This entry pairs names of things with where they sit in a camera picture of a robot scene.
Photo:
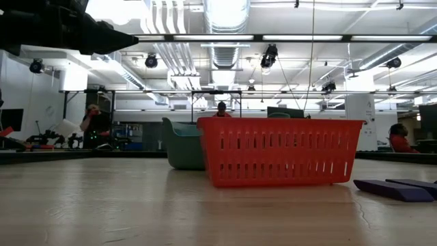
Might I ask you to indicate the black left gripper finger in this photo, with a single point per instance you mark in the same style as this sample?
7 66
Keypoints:
99 30
102 44

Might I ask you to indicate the red plastic basket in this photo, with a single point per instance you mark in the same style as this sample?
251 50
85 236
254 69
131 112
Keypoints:
280 153

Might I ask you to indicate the purple eraser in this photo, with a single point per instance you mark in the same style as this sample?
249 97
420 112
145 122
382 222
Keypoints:
392 191
423 186

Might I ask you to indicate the black ceiling spotlight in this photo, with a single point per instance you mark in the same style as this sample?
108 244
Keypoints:
394 63
269 56
328 87
151 61
36 65

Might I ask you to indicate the person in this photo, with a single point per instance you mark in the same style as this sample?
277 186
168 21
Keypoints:
222 106
97 130
401 143

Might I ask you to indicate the white lamp shade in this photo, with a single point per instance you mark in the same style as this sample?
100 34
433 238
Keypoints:
68 127

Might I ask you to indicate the red box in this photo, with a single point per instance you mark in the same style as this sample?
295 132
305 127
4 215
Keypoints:
7 131

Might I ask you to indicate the green plastic bin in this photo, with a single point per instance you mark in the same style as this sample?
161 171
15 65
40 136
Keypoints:
184 150

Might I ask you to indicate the green chair back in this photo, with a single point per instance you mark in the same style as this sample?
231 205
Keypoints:
279 115

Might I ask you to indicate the black desk monitor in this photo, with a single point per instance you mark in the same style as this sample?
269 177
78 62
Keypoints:
286 110

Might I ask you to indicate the white pillar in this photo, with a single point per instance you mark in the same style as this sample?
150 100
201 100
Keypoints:
360 109

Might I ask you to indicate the black tall monitor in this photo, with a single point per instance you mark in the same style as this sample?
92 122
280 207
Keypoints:
428 119

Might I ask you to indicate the black background station frame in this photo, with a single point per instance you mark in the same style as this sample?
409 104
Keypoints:
65 102

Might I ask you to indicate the black wall monitor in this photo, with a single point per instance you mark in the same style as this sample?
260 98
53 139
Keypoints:
12 119

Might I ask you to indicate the silver ventilation duct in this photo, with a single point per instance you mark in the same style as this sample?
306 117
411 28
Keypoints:
225 17

